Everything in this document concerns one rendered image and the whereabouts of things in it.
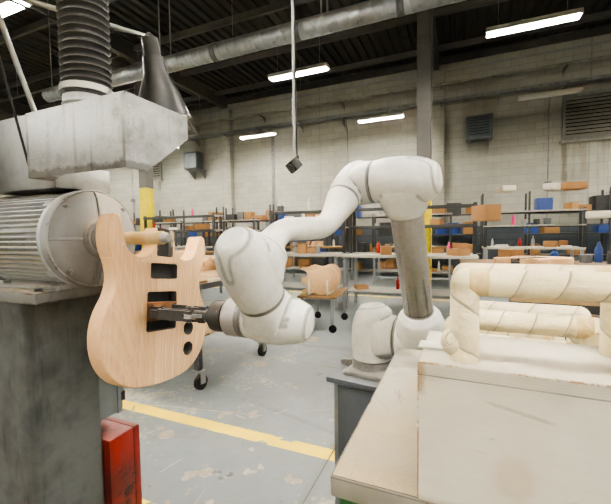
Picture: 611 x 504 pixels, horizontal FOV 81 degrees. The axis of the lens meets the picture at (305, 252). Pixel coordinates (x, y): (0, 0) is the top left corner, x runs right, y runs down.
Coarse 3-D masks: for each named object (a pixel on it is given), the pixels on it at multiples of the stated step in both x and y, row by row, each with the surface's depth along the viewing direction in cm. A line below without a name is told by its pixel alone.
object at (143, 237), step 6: (126, 234) 88; (132, 234) 87; (138, 234) 87; (144, 234) 86; (150, 234) 85; (156, 234) 84; (126, 240) 88; (132, 240) 87; (138, 240) 86; (144, 240) 86; (150, 240) 85; (156, 240) 84
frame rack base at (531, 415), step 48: (432, 336) 53; (480, 336) 52; (432, 384) 42; (480, 384) 40; (528, 384) 38; (576, 384) 36; (432, 432) 43; (480, 432) 40; (528, 432) 38; (576, 432) 37; (432, 480) 43; (480, 480) 41; (528, 480) 39; (576, 480) 37
